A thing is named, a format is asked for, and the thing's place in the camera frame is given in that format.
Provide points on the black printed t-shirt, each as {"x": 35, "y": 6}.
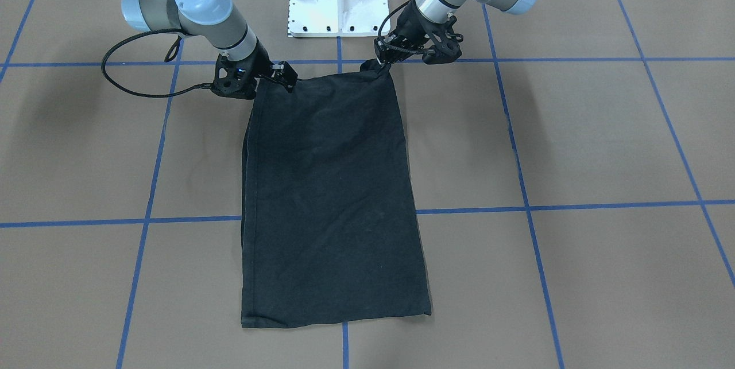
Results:
{"x": 329, "y": 232}

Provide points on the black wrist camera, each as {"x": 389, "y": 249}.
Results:
{"x": 445, "y": 42}
{"x": 234, "y": 79}

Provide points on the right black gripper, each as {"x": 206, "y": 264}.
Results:
{"x": 262, "y": 62}

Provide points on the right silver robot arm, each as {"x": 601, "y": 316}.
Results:
{"x": 218, "y": 21}

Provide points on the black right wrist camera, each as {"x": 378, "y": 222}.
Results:
{"x": 234, "y": 79}

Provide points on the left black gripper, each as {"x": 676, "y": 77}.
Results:
{"x": 412, "y": 23}

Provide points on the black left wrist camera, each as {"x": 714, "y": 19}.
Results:
{"x": 445, "y": 42}

